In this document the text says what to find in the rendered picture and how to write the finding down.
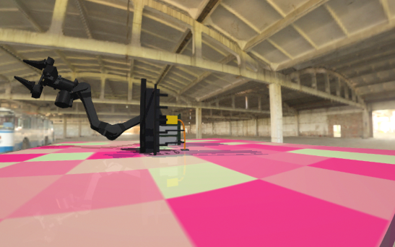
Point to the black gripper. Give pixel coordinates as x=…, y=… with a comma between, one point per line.
x=36, y=89

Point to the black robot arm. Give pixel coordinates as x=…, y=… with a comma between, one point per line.
x=82, y=91

